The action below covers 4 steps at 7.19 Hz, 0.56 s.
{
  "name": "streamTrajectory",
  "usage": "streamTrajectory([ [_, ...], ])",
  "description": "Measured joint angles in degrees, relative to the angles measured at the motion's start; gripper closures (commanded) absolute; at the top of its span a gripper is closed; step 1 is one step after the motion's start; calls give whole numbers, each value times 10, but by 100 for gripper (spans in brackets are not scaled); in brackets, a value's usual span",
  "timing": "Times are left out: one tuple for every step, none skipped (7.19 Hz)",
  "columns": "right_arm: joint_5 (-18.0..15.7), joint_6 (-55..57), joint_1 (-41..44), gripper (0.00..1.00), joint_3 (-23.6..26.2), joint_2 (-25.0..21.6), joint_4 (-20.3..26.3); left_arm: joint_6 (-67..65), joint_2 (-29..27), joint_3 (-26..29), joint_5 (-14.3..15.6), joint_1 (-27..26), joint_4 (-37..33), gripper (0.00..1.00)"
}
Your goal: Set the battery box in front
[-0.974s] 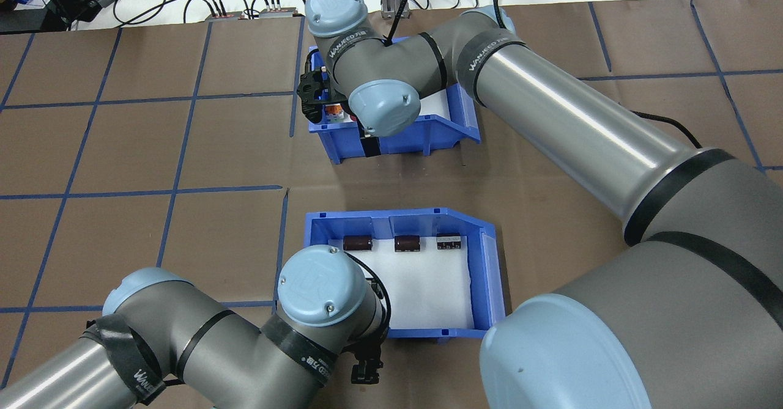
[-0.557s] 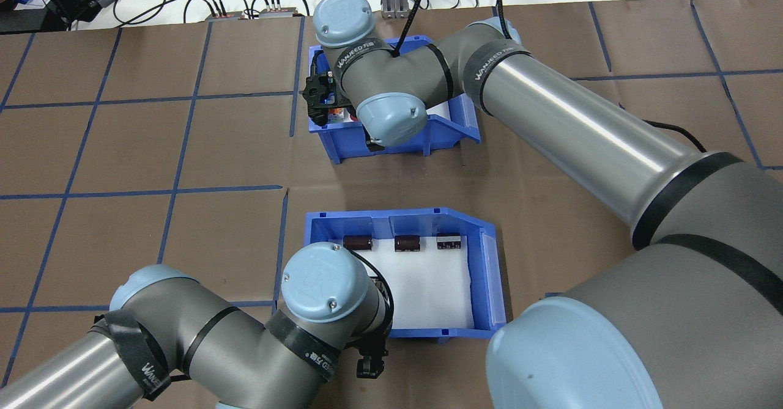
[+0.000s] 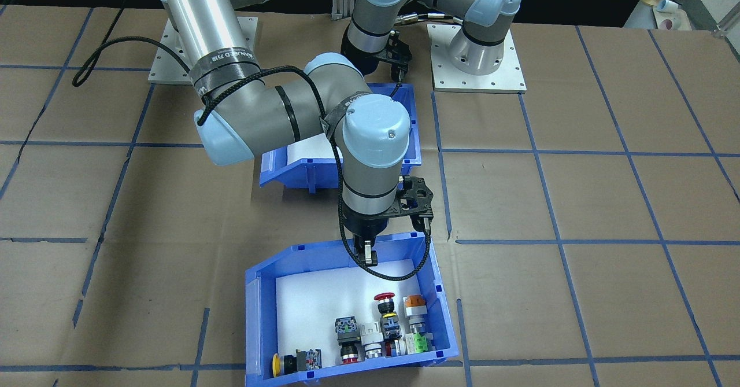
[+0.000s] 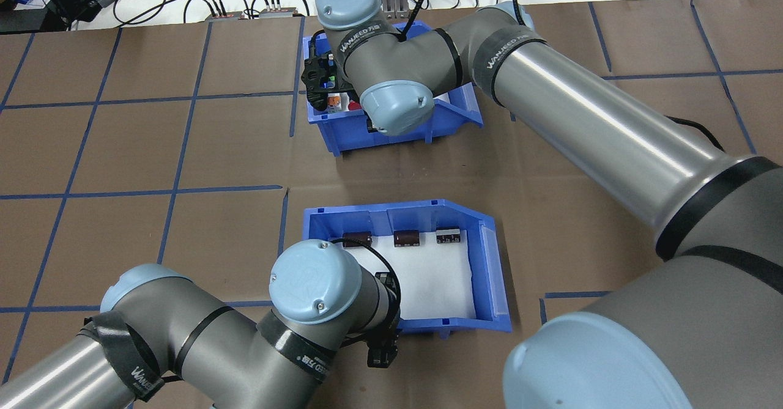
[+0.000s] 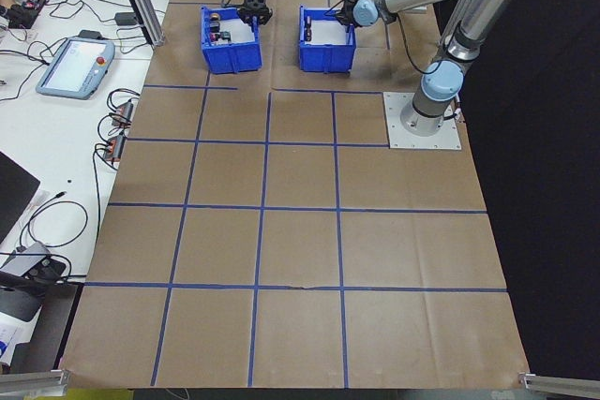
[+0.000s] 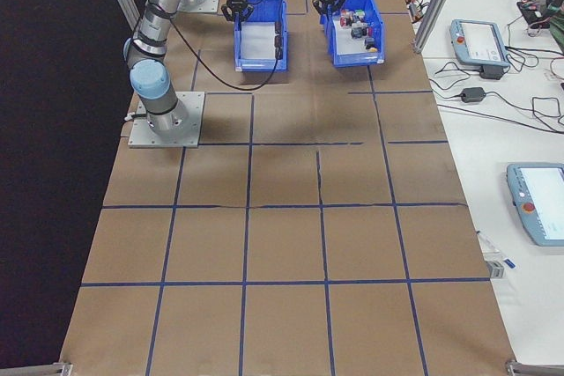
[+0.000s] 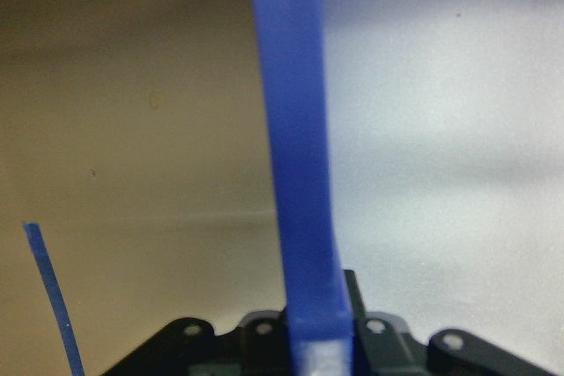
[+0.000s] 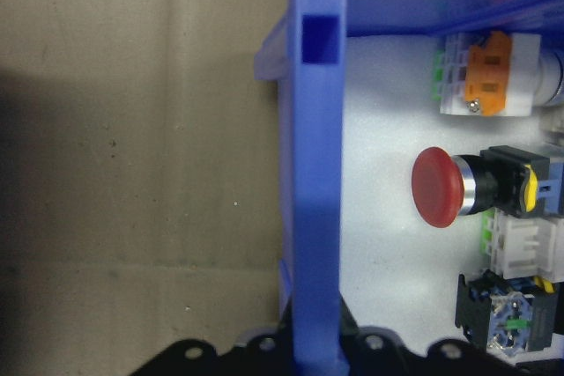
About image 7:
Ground blue plastic battery bin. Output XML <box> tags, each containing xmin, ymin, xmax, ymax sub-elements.
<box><xmin>248</xmin><ymin>0</ymin><xmax>353</xmax><ymax>376</ymax></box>

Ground white foam bin liner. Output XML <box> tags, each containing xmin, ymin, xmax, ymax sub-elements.
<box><xmin>316</xmin><ymin>0</ymin><xmax>564</xmax><ymax>350</ymax></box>

